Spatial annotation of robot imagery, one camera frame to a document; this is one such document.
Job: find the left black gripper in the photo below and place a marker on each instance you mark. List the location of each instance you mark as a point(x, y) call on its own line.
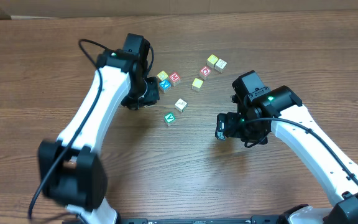
point(148, 98)

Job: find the blue X letter block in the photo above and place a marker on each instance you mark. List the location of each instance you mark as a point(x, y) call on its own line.
point(165, 85)

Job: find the yellow block beside M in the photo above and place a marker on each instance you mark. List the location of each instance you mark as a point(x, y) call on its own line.
point(162, 76)

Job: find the white picture block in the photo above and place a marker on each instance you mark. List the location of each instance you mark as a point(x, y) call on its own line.
point(181, 105)
point(220, 65)

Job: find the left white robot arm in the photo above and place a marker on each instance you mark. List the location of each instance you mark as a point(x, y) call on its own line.
point(71, 170)

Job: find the far yellow letter block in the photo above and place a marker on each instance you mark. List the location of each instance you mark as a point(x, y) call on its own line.
point(211, 60)

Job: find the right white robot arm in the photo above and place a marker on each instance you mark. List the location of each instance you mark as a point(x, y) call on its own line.
point(261, 111)

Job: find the red M letter block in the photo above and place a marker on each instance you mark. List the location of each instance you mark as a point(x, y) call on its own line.
point(174, 79)

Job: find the green V letter block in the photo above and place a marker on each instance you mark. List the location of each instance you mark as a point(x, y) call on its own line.
point(169, 118)

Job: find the plain yellow top block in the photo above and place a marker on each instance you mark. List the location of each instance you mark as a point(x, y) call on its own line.
point(197, 84)

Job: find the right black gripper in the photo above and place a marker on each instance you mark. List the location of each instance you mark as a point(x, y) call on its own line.
point(224, 125)

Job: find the red circle letter block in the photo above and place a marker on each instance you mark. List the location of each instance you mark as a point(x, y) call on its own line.
point(205, 72)

